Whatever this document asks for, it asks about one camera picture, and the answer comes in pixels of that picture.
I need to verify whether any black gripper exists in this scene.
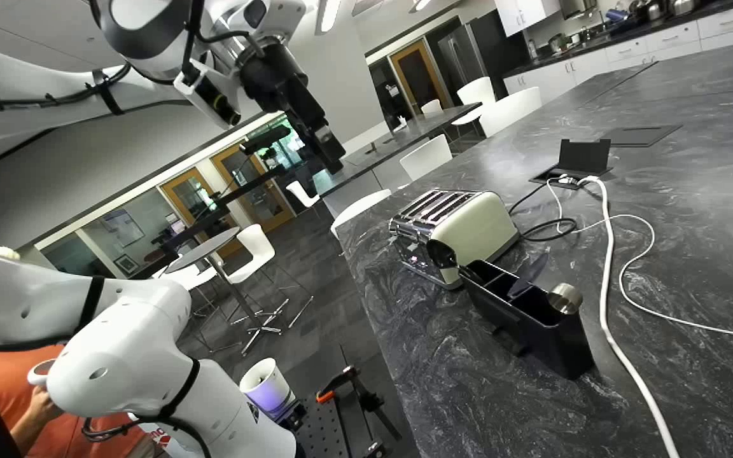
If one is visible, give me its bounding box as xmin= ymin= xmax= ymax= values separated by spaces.
xmin=239 ymin=40 xmax=344 ymax=175

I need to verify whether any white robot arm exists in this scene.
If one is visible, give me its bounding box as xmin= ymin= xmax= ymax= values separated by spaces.
xmin=0 ymin=0 xmax=344 ymax=458

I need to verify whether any silver round utensil in holder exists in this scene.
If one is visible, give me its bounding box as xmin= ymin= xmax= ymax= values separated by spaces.
xmin=553 ymin=282 xmax=582 ymax=315

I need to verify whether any white chair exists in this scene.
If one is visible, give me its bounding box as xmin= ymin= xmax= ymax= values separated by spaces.
xmin=219 ymin=224 xmax=276 ymax=284

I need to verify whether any cream chrome four-slot toaster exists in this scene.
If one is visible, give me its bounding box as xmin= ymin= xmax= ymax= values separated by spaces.
xmin=389 ymin=187 xmax=519 ymax=287

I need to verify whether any round cafe table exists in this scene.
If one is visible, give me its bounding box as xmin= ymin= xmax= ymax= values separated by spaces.
xmin=166 ymin=234 xmax=287 ymax=354

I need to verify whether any white paper cup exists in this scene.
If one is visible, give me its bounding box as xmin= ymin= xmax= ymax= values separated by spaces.
xmin=239 ymin=357 xmax=296 ymax=420

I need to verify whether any black countertop power socket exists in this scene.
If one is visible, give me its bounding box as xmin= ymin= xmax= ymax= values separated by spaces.
xmin=538 ymin=140 xmax=610 ymax=180

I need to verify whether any person in orange shirt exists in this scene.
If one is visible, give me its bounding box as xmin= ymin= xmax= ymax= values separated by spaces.
xmin=0 ymin=346 xmax=166 ymax=458

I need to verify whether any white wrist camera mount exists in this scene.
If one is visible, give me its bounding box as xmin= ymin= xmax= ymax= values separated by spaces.
xmin=171 ymin=32 xmax=268 ymax=130

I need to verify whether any black clamp orange handle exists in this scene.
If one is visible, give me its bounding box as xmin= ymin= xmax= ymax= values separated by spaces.
xmin=313 ymin=364 xmax=403 ymax=458

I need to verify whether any black toaster cord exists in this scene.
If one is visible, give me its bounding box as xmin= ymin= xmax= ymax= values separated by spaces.
xmin=507 ymin=178 xmax=580 ymax=245

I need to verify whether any thin white cable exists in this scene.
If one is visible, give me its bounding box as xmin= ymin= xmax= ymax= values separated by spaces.
xmin=544 ymin=178 xmax=733 ymax=346

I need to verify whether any thick white power cable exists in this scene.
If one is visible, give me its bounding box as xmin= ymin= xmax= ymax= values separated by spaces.
xmin=557 ymin=172 xmax=684 ymax=458

